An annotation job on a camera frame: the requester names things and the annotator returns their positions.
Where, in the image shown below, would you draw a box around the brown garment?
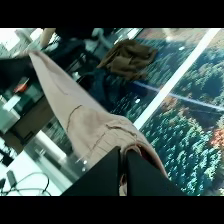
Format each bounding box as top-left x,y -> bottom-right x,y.
96,38 -> 159,82

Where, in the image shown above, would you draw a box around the black cable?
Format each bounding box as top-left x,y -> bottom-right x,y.
0,171 -> 52,197

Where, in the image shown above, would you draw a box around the beige trousers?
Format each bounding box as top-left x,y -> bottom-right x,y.
19,49 -> 169,197

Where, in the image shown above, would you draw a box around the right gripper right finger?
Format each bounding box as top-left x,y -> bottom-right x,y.
125,149 -> 186,197

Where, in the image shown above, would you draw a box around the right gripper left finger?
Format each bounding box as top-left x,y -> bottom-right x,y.
61,145 -> 122,197

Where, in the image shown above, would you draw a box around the blue jeans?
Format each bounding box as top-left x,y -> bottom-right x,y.
77,66 -> 143,113

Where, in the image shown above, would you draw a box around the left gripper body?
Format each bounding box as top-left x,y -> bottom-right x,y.
0,55 -> 36,92

